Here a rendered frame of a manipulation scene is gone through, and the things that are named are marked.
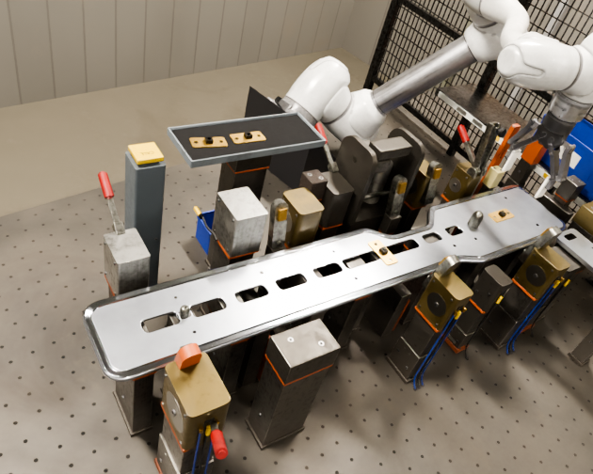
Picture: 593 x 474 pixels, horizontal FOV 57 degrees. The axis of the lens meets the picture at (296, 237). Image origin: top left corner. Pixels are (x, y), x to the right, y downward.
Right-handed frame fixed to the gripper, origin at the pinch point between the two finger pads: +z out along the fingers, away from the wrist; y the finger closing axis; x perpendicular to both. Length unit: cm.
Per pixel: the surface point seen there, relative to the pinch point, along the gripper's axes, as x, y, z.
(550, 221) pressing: 14.6, 7.4, 13.6
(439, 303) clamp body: -43.7, 18.5, 14.0
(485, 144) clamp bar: -2.0, -14.7, -1.9
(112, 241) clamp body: -108, -18, 8
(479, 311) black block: -21.6, 19.0, 26.6
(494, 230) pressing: -8.0, 4.3, 13.7
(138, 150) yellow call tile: -97, -34, -2
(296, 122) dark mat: -54, -36, -2
